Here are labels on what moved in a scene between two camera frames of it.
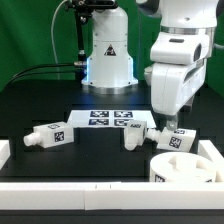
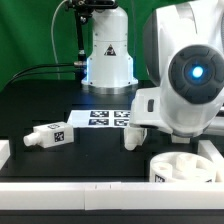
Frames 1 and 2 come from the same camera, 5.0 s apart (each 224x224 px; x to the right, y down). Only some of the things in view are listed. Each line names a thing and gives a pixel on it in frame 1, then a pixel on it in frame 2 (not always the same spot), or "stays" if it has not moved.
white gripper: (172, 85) → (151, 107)
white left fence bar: (4, 152) stays
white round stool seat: (182, 167) stays
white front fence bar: (111, 195) stays
